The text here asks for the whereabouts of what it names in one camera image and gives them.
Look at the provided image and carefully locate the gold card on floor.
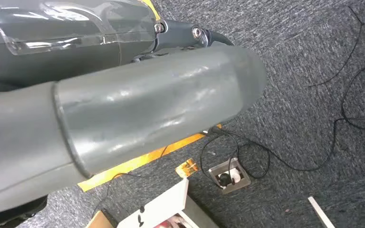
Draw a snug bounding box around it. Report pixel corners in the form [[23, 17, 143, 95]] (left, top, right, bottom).
[[174, 158, 200, 179]]

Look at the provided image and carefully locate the white desk panel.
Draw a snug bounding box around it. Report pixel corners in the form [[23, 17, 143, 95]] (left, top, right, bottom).
[[307, 196, 336, 228]]

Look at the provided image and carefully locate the white drawer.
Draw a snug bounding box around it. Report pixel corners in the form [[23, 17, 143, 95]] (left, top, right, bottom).
[[116, 177, 221, 228]]

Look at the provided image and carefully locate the yellow floor tape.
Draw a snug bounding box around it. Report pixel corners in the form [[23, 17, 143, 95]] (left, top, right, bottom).
[[77, 123, 223, 193]]

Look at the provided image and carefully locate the thin black floor cable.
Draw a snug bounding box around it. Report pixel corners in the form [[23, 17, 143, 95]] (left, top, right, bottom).
[[307, 5, 365, 88]]

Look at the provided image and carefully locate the metal floor socket box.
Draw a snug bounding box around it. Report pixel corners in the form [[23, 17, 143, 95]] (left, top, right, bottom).
[[208, 157, 252, 195]]

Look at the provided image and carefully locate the cardboard piece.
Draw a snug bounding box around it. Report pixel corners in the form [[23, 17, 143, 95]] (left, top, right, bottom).
[[85, 209, 114, 228]]

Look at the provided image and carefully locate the long black floor cable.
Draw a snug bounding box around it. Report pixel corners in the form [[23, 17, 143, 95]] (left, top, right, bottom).
[[200, 117, 365, 190]]

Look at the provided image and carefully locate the looped black floor cable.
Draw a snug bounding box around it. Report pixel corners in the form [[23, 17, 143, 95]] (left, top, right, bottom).
[[341, 64, 365, 130]]

